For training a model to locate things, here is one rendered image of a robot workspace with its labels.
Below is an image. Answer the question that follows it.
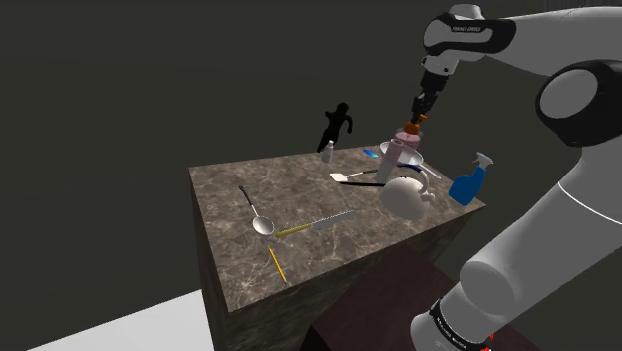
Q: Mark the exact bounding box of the blue spray bottle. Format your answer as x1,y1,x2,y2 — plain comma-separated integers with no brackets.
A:
447,151,495,207

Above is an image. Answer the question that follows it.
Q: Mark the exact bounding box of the yellow handled knife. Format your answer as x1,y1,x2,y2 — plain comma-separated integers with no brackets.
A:
274,209,358,240

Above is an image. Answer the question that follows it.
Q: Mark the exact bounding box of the yellow pencil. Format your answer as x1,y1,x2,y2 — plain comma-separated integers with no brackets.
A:
267,245,289,286

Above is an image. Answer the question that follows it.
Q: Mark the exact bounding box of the tall white cylinder cup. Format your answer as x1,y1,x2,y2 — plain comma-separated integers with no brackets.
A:
375,138,405,185

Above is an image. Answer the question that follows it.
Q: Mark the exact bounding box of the white bowl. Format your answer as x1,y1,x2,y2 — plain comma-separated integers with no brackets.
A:
379,140,425,168

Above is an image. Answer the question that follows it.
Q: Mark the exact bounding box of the white spatula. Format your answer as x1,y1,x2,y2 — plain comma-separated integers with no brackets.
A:
328,168,380,184

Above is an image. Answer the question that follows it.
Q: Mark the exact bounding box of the white teapot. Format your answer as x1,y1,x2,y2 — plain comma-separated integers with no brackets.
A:
378,171,437,221

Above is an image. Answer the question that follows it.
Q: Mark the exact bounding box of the white handled spoon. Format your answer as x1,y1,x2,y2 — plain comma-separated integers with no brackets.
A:
418,162,443,180

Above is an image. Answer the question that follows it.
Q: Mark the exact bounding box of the pink soap dispenser orange pump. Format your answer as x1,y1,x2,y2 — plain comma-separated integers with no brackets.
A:
394,113,430,151

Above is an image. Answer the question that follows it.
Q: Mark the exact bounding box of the marble counter block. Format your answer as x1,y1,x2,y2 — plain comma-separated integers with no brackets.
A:
187,145,487,351

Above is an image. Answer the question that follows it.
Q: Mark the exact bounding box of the black human figure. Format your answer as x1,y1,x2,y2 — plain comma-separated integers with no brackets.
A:
316,102,355,154

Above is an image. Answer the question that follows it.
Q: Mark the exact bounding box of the silver ladle black handle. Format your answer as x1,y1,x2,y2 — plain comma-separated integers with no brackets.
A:
237,184,276,238

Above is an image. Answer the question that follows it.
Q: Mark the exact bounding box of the dark red robot stand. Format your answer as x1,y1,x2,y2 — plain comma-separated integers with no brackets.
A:
300,242,541,351

